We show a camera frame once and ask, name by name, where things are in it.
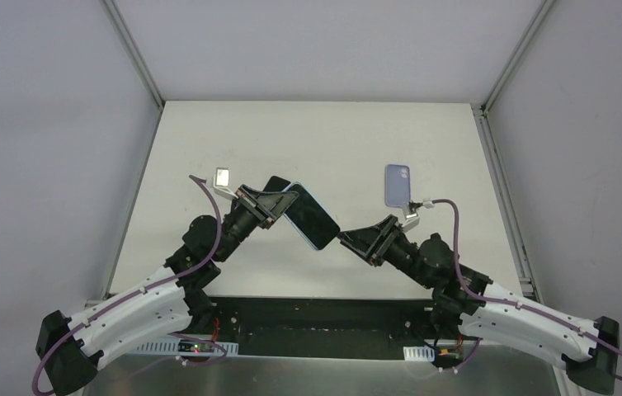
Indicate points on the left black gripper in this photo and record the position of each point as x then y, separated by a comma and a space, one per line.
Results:
253, 205

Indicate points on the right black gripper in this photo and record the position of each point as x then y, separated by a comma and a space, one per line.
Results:
382, 240

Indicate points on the black phone purple frame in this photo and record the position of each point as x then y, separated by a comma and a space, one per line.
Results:
276, 184

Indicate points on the black phone light blue case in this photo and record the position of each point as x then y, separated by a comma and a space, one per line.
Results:
317, 227

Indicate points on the lavender phone case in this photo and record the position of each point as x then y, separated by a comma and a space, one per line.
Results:
397, 185

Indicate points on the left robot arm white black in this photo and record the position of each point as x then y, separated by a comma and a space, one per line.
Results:
74, 348

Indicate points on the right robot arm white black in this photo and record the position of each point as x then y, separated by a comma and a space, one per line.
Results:
472, 304

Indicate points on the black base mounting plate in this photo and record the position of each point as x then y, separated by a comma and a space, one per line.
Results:
364, 329

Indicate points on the right controller board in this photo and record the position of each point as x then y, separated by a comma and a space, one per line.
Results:
448, 356

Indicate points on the controller board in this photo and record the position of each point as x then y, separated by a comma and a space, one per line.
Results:
448, 356
195, 348

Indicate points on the left controller board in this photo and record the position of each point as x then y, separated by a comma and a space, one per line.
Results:
195, 348

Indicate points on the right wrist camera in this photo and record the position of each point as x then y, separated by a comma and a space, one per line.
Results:
411, 213

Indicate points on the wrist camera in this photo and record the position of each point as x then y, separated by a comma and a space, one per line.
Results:
220, 183
411, 213

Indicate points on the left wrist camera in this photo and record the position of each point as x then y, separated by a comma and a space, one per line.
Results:
220, 183

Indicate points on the right white cable duct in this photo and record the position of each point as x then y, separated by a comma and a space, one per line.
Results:
418, 353

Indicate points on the white cable duct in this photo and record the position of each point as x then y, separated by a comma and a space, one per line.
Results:
418, 353
171, 346

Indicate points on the right aluminium frame rail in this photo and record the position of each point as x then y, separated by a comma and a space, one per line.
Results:
499, 181

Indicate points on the left white cable duct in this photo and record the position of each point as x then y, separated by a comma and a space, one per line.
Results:
171, 346

